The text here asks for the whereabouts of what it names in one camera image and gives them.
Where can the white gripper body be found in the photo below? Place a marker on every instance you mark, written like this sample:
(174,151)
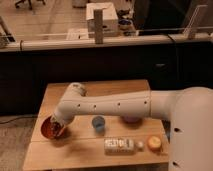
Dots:
(58,121)

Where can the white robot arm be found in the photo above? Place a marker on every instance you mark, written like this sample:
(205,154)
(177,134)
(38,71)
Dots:
(190,112)

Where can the red bowl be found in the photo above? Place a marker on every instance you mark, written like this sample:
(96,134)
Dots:
(47,132)

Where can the blue bowl on floor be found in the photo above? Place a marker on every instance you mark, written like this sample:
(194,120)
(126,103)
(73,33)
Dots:
(124,23)

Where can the blue cup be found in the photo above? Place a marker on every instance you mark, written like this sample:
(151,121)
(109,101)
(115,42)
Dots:
(98,123)

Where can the wooden table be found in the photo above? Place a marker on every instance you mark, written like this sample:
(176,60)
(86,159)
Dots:
(81,148)

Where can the clear plastic bottle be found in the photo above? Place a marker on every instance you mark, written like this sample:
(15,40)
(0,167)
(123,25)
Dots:
(122,146)

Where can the orange fruit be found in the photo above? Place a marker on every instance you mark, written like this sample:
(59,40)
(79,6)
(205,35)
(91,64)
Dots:
(154,143)

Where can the white cardboard box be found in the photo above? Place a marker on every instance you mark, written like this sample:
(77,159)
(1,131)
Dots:
(109,18)

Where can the wooden post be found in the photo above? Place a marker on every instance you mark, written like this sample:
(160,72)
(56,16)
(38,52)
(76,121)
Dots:
(98,23)

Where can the white angled bracket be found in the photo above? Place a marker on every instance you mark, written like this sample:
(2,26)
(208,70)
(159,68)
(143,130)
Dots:
(195,20)

